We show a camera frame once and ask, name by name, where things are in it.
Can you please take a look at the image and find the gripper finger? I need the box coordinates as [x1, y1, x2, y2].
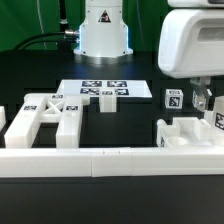
[190, 77, 211, 111]

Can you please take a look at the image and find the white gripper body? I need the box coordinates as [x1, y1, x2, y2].
[158, 9, 224, 78]

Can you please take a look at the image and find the white chair seat part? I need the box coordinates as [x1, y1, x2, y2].
[156, 117, 214, 147]

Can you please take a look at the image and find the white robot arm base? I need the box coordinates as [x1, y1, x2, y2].
[74, 0, 133, 65]

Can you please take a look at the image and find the small white center block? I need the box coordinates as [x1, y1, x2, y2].
[99, 90, 117, 113]

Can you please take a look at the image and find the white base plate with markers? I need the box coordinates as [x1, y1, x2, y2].
[56, 79, 152, 100]

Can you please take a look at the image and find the white front fence wall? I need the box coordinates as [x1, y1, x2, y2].
[0, 147, 224, 178]

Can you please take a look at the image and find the white fence wall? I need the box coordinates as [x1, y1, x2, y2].
[0, 106, 6, 131]
[0, 147, 224, 178]

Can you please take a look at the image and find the black cable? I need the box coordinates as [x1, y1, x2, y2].
[13, 29, 81, 51]

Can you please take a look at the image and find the white chair back frame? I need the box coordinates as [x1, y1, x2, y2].
[4, 94, 90, 149]

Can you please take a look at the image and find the white left fence wall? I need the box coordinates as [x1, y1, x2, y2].
[0, 106, 6, 131]

